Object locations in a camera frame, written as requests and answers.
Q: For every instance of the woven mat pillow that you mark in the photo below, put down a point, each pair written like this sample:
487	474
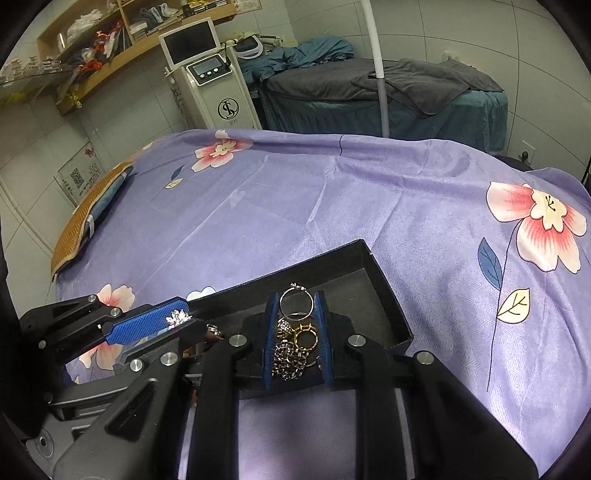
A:
78	226

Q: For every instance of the massage bed with teal cover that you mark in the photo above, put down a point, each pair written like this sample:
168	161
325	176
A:
461	120

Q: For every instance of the black cardboard box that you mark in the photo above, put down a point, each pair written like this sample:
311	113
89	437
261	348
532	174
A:
358	297

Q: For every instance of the grey blanket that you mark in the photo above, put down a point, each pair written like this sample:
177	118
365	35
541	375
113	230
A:
415	78

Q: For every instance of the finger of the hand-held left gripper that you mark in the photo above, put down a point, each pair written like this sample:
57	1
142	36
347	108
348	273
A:
184	333
138	325

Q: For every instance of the wall sign with code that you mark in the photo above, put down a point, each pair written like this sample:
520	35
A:
81	177

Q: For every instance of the silver sparkly brooch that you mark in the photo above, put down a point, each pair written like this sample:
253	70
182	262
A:
178	318

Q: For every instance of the white wall socket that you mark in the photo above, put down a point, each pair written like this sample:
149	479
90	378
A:
528	151

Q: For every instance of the white pole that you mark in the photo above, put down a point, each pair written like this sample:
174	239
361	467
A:
379	55

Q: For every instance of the crumpled teal cloth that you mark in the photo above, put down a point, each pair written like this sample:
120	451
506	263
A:
300	53

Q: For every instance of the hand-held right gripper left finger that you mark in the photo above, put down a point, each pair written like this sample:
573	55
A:
272	339

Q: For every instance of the white beauty machine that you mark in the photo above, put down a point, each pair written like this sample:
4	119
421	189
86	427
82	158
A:
221	92

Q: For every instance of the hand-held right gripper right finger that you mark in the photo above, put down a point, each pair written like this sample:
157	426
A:
324	344

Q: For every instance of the large gold ornate earring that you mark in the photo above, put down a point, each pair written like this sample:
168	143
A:
305	347

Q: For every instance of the white machine handpiece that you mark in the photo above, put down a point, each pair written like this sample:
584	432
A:
249	46

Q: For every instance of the purple floral bedsheet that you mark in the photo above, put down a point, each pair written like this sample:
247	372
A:
369	207

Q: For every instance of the wooden cubby shelf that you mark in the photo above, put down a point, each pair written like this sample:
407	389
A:
115	55

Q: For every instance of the small gold earring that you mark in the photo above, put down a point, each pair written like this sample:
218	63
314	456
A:
284	327

